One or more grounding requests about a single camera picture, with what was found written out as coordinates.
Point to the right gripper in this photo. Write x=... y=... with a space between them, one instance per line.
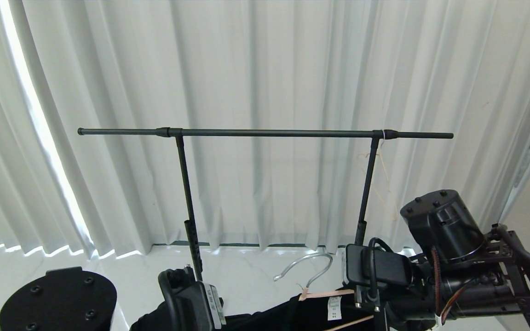
x=467 y=296

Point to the pink clothes hanger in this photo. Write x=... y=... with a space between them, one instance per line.
x=302 y=259
x=388 y=191

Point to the black garment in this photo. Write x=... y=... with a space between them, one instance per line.
x=246 y=322

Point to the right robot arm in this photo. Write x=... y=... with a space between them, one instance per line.
x=444 y=225

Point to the black clothes rack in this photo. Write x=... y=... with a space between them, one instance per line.
x=269 y=133

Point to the white curtain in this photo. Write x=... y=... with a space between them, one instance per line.
x=269 y=59

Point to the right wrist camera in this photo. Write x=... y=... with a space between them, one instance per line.
x=389 y=269

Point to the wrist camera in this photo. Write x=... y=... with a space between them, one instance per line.
x=191 y=303
x=389 y=269

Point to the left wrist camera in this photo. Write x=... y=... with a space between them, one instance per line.
x=191 y=303

